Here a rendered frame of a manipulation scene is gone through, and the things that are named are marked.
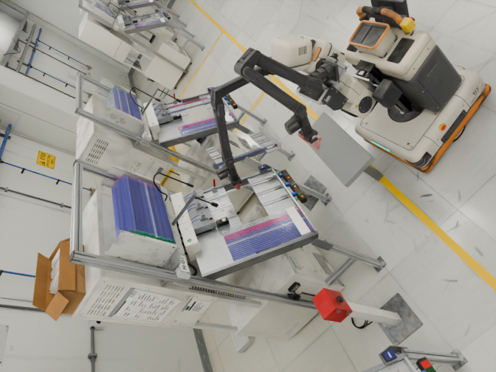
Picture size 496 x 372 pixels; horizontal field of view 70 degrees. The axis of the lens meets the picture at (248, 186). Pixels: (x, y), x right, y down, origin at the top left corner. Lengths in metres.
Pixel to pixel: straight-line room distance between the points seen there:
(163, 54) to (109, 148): 3.70
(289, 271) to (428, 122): 1.31
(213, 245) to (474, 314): 1.53
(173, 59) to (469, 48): 4.75
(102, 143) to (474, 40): 2.88
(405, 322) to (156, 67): 5.48
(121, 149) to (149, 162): 0.26
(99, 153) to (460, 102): 2.63
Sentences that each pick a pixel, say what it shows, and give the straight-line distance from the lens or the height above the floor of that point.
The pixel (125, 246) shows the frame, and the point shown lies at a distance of 1.91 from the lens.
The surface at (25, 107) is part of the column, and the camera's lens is 5.10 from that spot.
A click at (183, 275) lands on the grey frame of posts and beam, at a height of 1.36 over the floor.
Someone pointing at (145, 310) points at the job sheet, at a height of 1.38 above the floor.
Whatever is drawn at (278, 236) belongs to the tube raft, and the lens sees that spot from 2.14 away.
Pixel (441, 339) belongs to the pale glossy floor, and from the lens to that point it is 2.53.
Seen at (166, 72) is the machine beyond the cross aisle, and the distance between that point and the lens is 6.70.
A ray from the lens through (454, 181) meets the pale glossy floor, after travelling 2.69.
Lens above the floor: 2.37
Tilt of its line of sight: 37 degrees down
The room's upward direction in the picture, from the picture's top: 66 degrees counter-clockwise
